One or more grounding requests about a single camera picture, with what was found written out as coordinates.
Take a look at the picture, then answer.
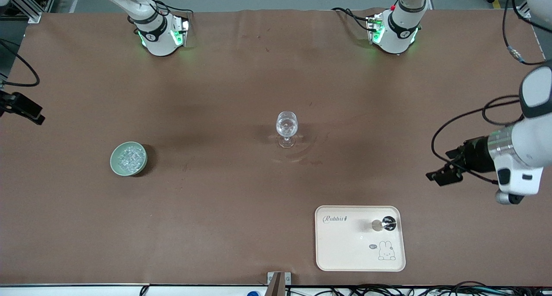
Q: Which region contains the metal jigger measuring cup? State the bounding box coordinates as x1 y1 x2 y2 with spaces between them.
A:
371 216 398 233

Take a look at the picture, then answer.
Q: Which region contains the pile of clear ice cubes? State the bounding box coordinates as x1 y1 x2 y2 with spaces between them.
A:
117 145 145 173

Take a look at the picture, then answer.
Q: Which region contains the clear stemmed wine glass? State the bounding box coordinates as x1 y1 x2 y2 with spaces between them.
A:
276 111 299 149

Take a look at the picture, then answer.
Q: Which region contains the green ceramic bowl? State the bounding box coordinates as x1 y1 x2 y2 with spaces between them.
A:
110 141 148 176

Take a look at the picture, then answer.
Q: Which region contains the beige rabbit print tray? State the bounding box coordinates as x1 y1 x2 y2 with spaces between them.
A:
314 205 407 272

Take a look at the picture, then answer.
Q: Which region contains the brown table cover sheet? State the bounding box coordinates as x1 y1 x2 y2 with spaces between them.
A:
0 9 552 287

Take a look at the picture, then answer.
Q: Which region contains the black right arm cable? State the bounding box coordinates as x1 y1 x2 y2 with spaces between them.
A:
0 39 41 88

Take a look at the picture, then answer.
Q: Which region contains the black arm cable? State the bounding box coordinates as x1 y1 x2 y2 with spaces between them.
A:
0 39 41 88
431 0 552 185

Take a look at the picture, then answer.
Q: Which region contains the aluminium frame profile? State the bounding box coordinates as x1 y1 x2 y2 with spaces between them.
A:
0 0 59 23

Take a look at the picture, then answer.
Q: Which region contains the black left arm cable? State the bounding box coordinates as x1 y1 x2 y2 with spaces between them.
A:
431 0 552 185

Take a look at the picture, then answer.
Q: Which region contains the black cable bundle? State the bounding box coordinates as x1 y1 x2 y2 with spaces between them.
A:
285 281 552 296

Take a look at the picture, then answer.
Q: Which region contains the black left base cable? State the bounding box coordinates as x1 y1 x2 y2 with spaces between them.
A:
331 7 376 31

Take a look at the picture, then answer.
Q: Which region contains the black base cable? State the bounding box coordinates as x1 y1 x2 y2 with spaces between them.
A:
331 7 376 31
129 0 194 21

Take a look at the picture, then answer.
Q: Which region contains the black right base cable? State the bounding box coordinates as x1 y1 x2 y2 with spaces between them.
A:
129 0 194 21

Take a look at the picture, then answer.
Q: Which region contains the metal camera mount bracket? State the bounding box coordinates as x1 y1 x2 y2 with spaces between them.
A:
267 271 292 296

